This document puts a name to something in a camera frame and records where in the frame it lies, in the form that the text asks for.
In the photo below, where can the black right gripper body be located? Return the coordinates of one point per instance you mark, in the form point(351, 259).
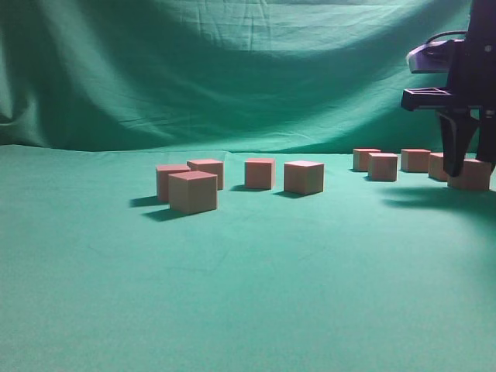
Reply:
point(470, 80)

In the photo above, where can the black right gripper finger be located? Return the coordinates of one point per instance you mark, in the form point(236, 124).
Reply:
point(457, 130)
point(486, 142)

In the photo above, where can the pink cube column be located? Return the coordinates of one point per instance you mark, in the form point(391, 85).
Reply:
point(436, 167)
point(415, 160)
point(361, 158)
point(383, 167)
point(304, 177)
point(209, 166)
point(475, 176)
point(193, 192)
point(162, 173)

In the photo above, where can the pink cube column edge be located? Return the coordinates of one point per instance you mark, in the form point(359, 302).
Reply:
point(260, 173)

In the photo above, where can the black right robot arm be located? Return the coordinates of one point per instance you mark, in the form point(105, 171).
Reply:
point(482, 23)

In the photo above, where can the green cloth backdrop and cover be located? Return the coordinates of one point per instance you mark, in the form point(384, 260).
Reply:
point(97, 274)

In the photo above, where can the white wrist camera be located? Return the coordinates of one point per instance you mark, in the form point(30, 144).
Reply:
point(433, 57)

